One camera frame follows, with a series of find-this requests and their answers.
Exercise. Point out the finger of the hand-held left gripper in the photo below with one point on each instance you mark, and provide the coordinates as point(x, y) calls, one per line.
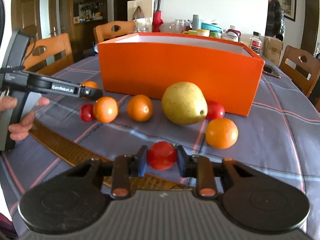
point(91, 93)

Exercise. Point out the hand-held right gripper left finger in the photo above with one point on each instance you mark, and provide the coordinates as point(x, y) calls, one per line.
point(142, 165)

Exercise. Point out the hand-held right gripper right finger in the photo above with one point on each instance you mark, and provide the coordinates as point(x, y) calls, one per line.
point(182, 166)

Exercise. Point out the orange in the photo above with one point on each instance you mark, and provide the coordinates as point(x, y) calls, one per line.
point(140, 108)
point(105, 109)
point(221, 133)
point(90, 83)

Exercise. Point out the yellow pear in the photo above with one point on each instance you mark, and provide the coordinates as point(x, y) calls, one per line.
point(184, 103)

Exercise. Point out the orange cardboard box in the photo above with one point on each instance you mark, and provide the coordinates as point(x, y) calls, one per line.
point(175, 70)

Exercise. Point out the person's left hand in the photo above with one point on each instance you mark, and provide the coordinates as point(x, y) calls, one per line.
point(22, 130)

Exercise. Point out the wooden chair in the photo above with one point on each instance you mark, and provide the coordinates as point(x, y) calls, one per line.
point(105, 32)
point(292, 62)
point(57, 47)

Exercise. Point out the long wooden ruler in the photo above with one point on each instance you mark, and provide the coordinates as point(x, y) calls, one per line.
point(62, 145)

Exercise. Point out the brown wooden door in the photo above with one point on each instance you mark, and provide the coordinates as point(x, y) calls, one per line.
point(27, 5)

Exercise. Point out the dark wooden shelf cabinet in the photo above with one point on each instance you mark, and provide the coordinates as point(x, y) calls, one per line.
point(88, 10)

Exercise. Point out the blue plaid tablecloth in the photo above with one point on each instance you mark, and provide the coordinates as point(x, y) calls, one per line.
point(262, 140)

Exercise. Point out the white paper bag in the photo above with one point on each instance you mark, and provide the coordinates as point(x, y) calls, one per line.
point(140, 12)

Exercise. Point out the red umbrella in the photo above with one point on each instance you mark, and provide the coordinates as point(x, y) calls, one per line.
point(157, 21)

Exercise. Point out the glass jar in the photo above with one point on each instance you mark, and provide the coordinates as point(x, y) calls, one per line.
point(180, 26)

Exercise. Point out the white jar yellow lid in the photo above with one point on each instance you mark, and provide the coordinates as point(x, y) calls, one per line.
point(203, 32)

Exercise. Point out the grey tall tumbler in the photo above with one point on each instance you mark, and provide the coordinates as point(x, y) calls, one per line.
point(197, 22)

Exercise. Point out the smartphone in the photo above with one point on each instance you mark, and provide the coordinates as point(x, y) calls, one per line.
point(272, 71)

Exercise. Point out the green lid bottle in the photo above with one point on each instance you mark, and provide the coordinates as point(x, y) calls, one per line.
point(215, 34)

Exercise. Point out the teal bowl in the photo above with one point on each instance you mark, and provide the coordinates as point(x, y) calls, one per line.
point(211, 27)

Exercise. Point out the purple supplement bottle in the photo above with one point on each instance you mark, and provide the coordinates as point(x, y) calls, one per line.
point(233, 36)

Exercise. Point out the brown cardboard box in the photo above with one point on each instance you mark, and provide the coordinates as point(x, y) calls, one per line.
point(273, 50)

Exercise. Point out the hanging coats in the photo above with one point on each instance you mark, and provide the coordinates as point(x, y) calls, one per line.
point(275, 17)

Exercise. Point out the dark door frame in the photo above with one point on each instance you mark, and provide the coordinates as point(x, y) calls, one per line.
point(312, 17)

